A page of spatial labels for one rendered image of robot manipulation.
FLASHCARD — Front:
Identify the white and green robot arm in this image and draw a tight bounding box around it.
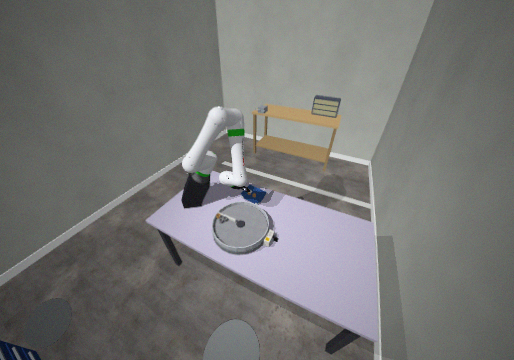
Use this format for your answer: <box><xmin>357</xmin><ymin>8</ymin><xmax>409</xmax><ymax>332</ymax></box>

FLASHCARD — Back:
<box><xmin>181</xmin><ymin>107</ymin><xmax>248</xmax><ymax>189</ymax></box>

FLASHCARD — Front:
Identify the grey round turning table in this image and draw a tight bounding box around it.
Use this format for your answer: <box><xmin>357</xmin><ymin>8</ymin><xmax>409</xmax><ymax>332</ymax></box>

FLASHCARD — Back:
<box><xmin>212</xmin><ymin>201</ymin><xmax>278</xmax><ymax>255</ymax></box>

